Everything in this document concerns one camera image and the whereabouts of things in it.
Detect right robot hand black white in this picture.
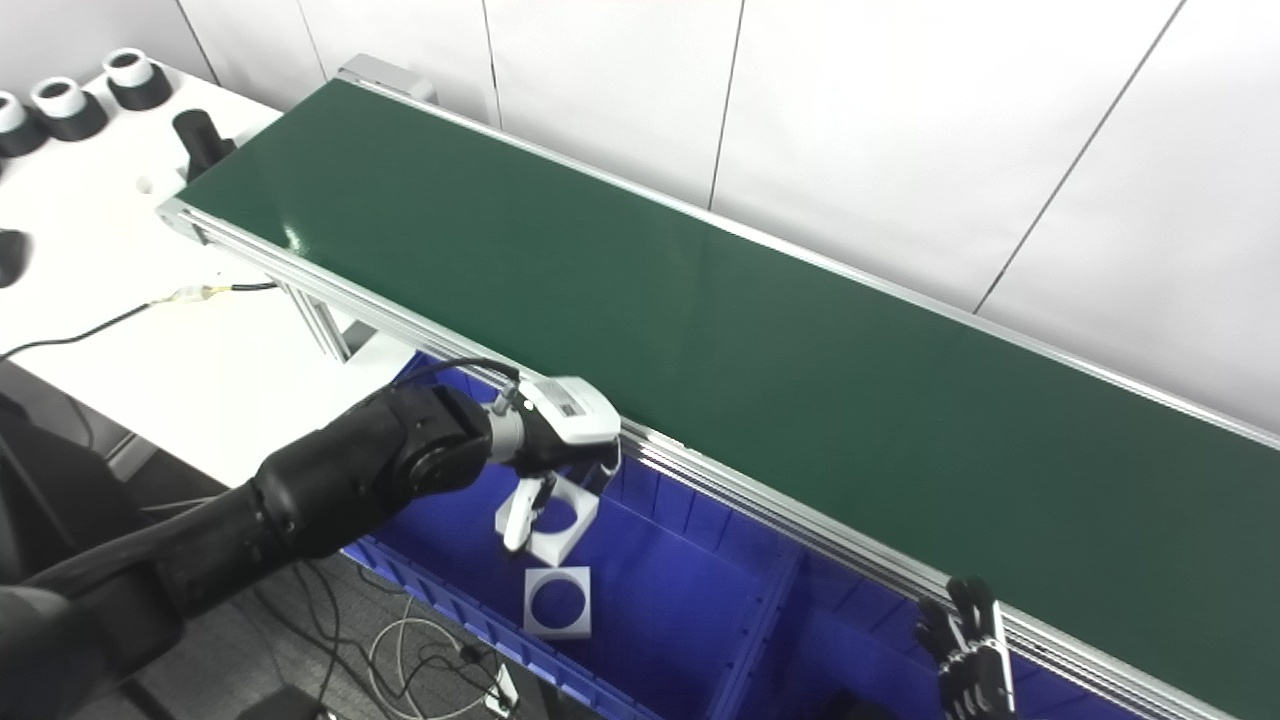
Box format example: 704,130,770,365
915,575,1017,720

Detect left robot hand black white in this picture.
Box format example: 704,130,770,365
488,375,623,553

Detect white square part round hole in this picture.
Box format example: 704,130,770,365
495,473,601,567
523,566,592,639

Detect blue plastic bin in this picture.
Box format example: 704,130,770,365
705,548,1151,720
340,350,807,720

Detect black cylinder part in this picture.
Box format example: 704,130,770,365
171,109,239,184

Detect black round part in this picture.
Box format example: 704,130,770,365
0,228,32,289

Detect white power strip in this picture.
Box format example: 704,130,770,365
484,663,522,717

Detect green conveyor belt aluminium frame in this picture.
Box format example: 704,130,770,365
155,55,1280,720

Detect tangled floor cables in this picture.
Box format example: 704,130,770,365
250,555,511,720

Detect black cable white connector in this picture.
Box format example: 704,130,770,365
0,282,280,362

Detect black white ring part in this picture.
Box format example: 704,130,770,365
102,47,174,112
29,76,110,143
0,91,47,159

